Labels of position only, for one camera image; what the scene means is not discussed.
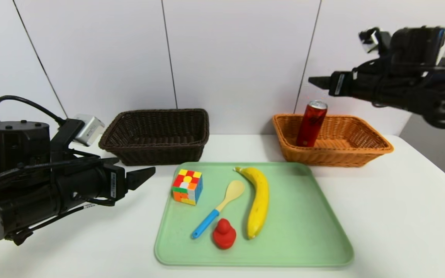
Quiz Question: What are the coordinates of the light green plastic tray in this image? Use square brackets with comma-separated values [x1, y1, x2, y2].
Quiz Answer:
[154, 162, 354, 267]

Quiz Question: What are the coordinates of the yellow banana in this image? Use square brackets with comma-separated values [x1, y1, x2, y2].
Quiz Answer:
[234, 166, 270, 240]

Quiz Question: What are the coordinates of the red rubber duck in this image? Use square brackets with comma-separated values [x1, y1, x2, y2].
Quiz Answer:
[212, 218, 237, 249]

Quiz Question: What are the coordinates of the wooden spoon with blue handle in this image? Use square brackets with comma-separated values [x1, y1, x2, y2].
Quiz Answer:
[192, 180, 245, 239]

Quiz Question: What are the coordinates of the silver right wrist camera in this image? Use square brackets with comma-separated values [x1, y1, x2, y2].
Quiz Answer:
[359, 28, 381, 53]

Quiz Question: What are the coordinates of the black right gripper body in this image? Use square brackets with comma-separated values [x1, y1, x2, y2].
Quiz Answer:
[328, 67, 379, 100]

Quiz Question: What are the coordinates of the colourful puzzle cube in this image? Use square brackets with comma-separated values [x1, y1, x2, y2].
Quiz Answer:
[172, 169, 203, 205]

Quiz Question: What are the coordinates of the black left camera cable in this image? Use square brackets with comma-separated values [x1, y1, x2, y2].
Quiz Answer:
[0, 95, 66, 126]

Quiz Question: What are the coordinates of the dark brown wicker basket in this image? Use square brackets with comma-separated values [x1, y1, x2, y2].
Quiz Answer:
[99, 109, 210, 166]

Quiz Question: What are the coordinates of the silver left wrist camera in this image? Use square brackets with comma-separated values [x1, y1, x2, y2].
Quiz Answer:
[74, 114, 106, 146]

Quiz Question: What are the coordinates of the orange wicker basket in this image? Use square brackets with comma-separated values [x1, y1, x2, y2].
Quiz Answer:
[272, 114, 394, 167]

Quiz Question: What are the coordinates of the red soda can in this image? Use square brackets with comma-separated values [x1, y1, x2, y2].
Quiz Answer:
[296, 100, 328, 147]

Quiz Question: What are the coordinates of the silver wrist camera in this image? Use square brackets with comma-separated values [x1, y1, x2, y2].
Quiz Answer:
[359, 28, 381, 53]
[74, 114, 106, 146]

